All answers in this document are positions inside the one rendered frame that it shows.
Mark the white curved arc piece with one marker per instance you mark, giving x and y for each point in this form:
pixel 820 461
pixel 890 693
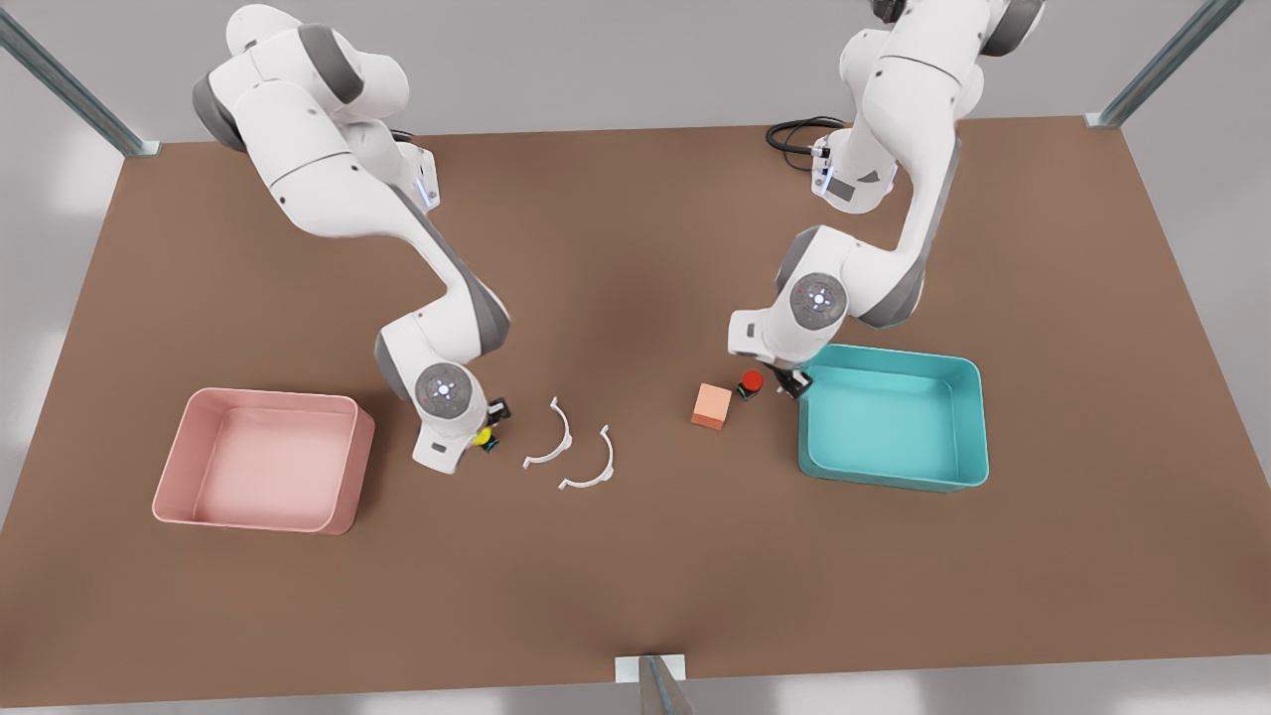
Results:
pixel 604 467
pixel 563 440

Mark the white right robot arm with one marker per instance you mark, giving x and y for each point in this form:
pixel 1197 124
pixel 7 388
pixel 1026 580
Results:
pixel 318 169

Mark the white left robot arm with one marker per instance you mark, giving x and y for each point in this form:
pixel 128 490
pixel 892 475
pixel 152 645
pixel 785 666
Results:
pixel 899 109

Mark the blue storage box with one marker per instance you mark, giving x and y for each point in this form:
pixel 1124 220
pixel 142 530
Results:
pixel 894 422

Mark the red button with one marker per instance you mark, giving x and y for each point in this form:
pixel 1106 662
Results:
pixel 751 381

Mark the pink storage box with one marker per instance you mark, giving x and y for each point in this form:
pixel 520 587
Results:
pixel 268 465

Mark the yellow button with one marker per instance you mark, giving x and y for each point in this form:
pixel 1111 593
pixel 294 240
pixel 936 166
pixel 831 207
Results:
pixel 484 437

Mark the orange cube block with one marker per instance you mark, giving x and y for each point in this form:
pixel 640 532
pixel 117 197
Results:
pixel 711 407

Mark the silver frame post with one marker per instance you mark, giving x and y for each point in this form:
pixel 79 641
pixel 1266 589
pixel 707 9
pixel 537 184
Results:
pixel 70 91
pixel 1157 68
pixel 655 683

